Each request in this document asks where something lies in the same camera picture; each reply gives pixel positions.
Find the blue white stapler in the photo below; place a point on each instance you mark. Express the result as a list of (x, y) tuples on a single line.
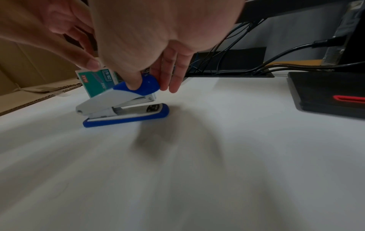
[(97, 101)]

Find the person's left hand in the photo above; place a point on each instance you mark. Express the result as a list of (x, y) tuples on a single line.
[(34, 20)]

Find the person's right hand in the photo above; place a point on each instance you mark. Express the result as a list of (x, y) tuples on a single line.
[(148, 33)]

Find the black desktop computer case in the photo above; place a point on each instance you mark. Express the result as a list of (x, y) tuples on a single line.
[(353, 33)]

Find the brown cardboard box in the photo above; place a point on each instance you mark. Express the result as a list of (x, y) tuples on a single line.
[(28, 74)]

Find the black computer monitor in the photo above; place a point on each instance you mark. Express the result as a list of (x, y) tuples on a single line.
[(285, 9)]

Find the teal white staples box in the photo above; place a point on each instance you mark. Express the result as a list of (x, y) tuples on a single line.
[(97, 85)]

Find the black base with red clip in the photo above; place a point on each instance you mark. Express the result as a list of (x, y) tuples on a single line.
[(319, 90)]

